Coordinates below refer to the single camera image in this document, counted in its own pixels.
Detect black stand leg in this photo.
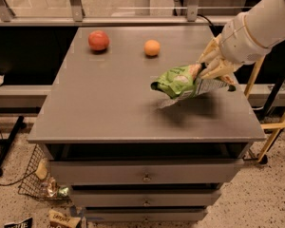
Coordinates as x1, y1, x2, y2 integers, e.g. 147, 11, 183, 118
0, 116, 26, 177

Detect black cable on cabinet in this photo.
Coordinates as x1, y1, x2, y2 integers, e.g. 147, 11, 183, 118
197, 13, 222, 36

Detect grey drawer cabinet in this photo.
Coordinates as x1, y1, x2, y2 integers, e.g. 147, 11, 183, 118
29, 26, 264, 213

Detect red apple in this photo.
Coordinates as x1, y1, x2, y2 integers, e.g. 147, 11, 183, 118
88, 30, 109, 51

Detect orange fruit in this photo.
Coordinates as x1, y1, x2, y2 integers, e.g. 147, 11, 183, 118
144, 40, 161, 56

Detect bottom grey drawer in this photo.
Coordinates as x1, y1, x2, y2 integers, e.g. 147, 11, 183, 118
85, 209, 207, 222

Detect top grey drawer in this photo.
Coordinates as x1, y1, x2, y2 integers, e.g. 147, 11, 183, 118
50, 159, 243, 185

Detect grey drawer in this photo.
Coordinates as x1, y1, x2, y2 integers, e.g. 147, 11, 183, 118
70, 189, 221, 207
50, 159, 243, 185
85, 209, 207, 222

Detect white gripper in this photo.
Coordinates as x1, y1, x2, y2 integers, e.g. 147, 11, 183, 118
198, 12, 271, 79

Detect metal railing frame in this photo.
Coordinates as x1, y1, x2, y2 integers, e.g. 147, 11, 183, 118
0, 0, 248, 27

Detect middle grey drawer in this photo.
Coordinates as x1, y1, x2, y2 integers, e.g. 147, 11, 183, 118
70, 189, 221, 207

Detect black snack bag on floor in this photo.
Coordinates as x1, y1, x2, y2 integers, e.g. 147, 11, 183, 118
4, 218, 33, 228

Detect green rice chip bag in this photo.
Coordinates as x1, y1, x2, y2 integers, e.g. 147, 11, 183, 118
150, 63, 236, 107

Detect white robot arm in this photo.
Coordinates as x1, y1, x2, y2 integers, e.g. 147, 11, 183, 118
199, 0, 285, 79

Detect yellow snack bag on floor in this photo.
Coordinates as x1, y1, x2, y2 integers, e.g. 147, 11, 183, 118
48, 210, 81, 228

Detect wire basket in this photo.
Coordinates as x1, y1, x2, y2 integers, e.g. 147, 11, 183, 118
18, 145, 68, 201

